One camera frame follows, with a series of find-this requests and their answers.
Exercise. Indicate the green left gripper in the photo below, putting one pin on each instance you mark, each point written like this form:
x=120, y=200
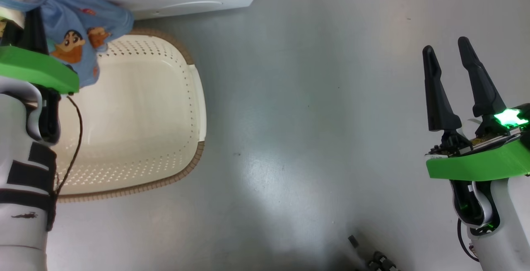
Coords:
x=33, y=66

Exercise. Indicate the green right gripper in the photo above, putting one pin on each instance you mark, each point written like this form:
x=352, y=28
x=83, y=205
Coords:
x=476, y=165

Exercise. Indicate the blue cartoon print garment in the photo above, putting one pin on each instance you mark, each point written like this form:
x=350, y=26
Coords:
x=74, y=18

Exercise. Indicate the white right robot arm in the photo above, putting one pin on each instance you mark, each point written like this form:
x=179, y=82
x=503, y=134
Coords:
x=513, y=229

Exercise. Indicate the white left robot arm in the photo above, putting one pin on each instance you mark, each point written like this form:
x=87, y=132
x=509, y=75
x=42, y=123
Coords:
x=20, y=204

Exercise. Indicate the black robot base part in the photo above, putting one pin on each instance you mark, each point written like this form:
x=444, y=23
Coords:
x=379, y=260

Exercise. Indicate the cream perforated laundry basket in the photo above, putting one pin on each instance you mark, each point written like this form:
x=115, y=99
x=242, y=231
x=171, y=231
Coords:
x=136, y=117

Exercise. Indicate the round white filter cover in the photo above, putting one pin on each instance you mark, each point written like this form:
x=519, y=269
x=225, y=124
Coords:
x=186, y=6

